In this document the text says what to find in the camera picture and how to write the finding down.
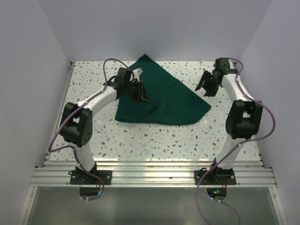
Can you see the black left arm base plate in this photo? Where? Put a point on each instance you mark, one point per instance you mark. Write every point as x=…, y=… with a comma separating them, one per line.
x=79, y=177

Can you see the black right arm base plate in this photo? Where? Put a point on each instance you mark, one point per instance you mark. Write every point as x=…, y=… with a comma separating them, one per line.
x=226, y=177

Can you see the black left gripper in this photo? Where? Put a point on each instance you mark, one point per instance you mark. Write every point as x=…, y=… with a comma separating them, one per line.
x=141, y=94

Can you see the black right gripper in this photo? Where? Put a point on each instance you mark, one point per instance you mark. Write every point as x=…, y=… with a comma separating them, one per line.
x=209, y=92

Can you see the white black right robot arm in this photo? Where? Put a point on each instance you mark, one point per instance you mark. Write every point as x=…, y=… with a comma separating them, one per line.
x=243, y=119

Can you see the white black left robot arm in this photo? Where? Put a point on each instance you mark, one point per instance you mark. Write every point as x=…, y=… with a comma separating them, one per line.
x=77, y=120

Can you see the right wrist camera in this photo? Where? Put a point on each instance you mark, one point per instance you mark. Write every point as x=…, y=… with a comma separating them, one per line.
x=222, y=66

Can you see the green surgical cloth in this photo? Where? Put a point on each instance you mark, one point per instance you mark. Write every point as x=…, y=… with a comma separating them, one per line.
x=171, y=102

